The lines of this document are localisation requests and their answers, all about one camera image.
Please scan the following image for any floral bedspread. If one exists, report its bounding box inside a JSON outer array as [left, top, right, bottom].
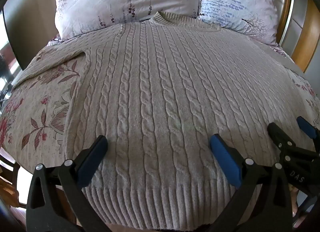
[[0, 32, 320, 163]]

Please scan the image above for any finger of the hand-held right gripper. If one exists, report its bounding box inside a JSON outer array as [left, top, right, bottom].
[[287, 116, 320, 159], [267, 122, 314, 195]]

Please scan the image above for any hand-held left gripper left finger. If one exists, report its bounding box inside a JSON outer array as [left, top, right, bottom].
[[26, 135, 112, 232]]

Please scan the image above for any wooden chair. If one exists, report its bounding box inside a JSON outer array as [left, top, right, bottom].
[[0, 147, 28, 212]]

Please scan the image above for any beige cable-knit sweater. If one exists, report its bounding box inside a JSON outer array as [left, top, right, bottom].
[[11, 11, 317, 231]]

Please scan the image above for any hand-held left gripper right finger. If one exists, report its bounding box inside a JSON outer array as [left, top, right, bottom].
[[209, 134, 293, 232]]

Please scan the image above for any wooden headboard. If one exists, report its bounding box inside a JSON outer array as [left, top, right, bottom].
[[276, 0, 320, 73]]

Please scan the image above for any blue lavender print pillow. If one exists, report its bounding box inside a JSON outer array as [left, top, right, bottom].
[[197, 0, 282, 46]]

